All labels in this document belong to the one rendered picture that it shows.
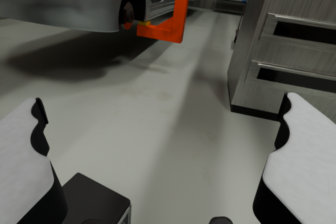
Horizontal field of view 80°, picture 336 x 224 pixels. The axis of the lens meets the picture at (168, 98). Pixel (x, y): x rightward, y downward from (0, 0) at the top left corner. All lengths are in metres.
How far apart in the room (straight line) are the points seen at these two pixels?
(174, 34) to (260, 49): 1.27
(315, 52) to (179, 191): 1.79
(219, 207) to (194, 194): 0.18
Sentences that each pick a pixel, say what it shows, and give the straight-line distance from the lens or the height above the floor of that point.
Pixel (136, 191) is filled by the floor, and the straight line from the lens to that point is 1.57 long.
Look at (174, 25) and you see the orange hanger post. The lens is 3.01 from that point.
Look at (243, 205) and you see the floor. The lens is 1.69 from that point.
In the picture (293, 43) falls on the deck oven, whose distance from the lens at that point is 2.30.
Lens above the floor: 1.29
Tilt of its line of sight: 30 degrees down
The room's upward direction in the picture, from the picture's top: 8 degrees clockwise
